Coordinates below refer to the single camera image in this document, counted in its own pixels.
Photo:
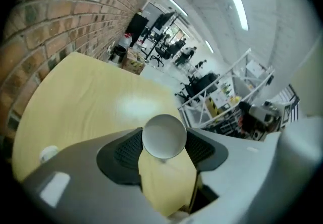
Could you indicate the black cabinet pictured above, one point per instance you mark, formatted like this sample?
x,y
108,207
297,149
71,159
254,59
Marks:
x,y
136,28

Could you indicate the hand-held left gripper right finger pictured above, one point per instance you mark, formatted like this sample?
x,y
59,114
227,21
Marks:
x,y
239,167

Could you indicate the water jug with red cap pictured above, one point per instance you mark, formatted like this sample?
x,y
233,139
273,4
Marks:
x,y
125,41

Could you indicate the black waste bin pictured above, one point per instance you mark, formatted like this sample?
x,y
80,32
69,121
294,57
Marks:
x,y
118,54

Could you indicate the whiteboard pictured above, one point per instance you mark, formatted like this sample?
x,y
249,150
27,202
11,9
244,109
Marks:
x,y
152,12

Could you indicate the white metal shelf rack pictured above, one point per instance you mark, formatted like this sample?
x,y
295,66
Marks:
x,y
203,109

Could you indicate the cardboard box with striped tape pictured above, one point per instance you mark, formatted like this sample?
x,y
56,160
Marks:
x,y
132,62

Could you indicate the black display screen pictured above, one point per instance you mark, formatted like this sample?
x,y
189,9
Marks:
x,y
161,21

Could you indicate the black office chair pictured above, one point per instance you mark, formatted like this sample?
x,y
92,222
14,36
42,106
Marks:
x,y
160,54
199,86

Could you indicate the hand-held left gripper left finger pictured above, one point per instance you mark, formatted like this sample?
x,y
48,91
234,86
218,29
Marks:
x,y
88,180

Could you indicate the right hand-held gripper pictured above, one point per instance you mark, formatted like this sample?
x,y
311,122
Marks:
x,y
260,112

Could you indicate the ceiling tube light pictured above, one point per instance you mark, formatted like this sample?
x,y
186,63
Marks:
x,y
178,6
209,46
236,3

